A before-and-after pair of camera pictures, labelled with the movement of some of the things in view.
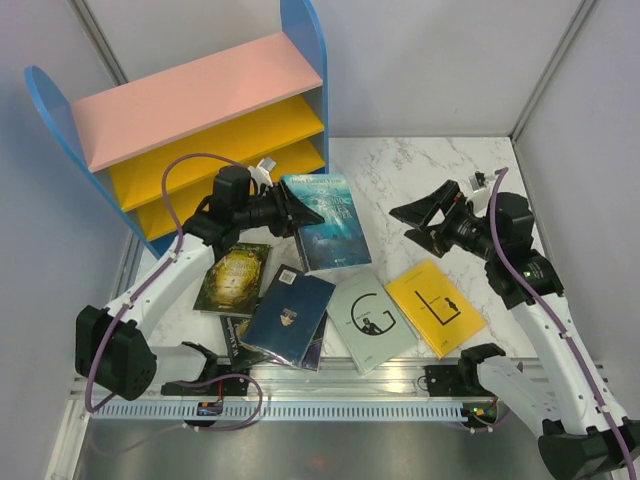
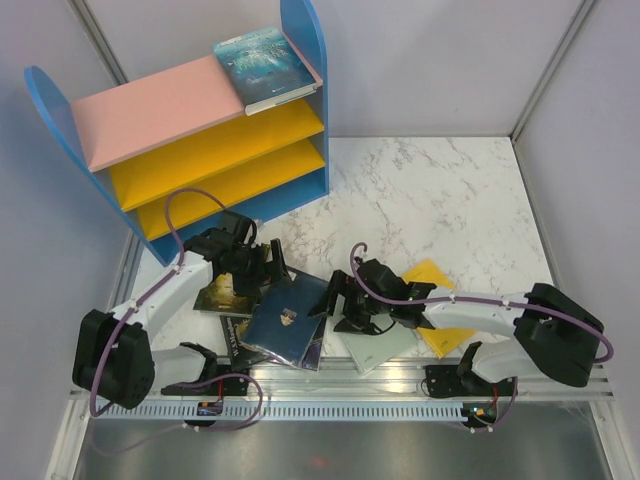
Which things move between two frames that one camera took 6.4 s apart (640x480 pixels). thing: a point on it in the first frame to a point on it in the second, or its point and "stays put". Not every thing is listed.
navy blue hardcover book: (289, 314) stays put
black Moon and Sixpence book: (241, 351) stays put
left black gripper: (291, 212) to (265, 272)
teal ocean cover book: (336, 241) to (267, 69)
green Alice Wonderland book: (230, 283) stays put
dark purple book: (311, 361) stays put
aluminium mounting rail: (380, 386) stays put
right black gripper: (449, 198) to (352, 322)
